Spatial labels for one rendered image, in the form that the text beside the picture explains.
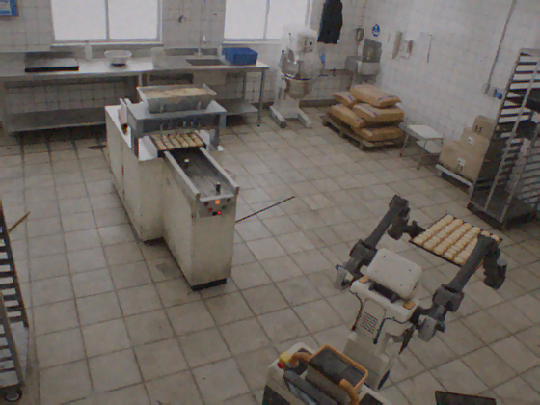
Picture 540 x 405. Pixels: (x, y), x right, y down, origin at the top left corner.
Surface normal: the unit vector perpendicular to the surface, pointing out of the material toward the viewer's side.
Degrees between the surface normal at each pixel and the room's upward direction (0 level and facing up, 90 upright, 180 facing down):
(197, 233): 90
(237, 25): 90
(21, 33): 90
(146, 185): 90
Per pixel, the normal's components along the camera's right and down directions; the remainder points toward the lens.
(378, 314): -0.64, 0.18
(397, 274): -0.41, -0.35
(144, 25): 0.43, 0.49
